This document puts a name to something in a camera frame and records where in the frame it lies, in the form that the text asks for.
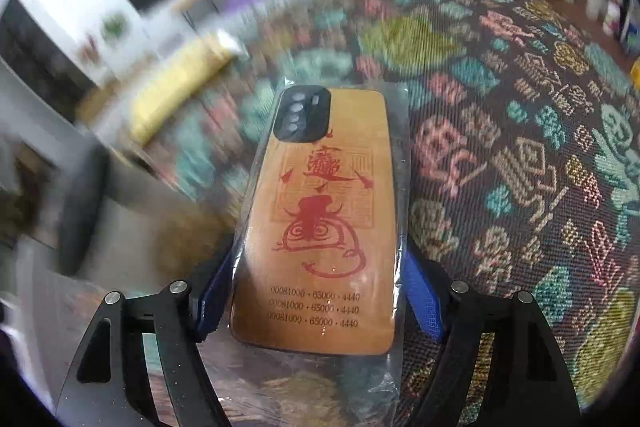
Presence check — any patterned woven tablecloth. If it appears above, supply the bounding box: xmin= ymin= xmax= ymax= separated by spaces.
xmin=75 ymin=0 xmax=640 ymax=427

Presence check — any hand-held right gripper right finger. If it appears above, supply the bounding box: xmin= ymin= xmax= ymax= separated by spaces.
xmin=402 ymin=247 xmax=583 ymax=427

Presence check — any flat yellow box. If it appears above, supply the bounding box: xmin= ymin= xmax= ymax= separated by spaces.
xmin=127 ymin=34 xmax=236 ymax=148

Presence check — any orange phone case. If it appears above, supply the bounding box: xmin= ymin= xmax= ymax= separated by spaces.
xmin=227 ymin=77 xmax=416 ymax=403

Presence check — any black glass display cabinet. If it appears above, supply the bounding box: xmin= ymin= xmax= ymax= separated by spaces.
xmin=0 ymin=7 xmax=96 ymax=108

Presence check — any bushy green potted plant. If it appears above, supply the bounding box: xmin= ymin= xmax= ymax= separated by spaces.
xmin=100 ymin=14 xmax=128 ymax=40

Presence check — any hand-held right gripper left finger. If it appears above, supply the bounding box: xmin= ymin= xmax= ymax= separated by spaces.
xmin=54 ymin=247 xmax=236 ymax=427

